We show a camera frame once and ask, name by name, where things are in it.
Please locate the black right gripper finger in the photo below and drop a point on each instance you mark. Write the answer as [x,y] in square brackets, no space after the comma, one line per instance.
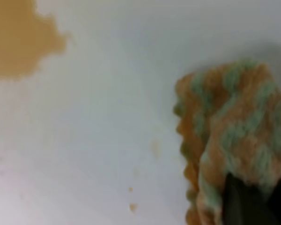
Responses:
[244,205]

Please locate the green coffee-stained rag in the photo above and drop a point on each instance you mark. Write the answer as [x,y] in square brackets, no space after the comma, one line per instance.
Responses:
[230,122]

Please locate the brown coffee stain puddle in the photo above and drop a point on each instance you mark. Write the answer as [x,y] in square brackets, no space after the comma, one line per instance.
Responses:
[26,38]

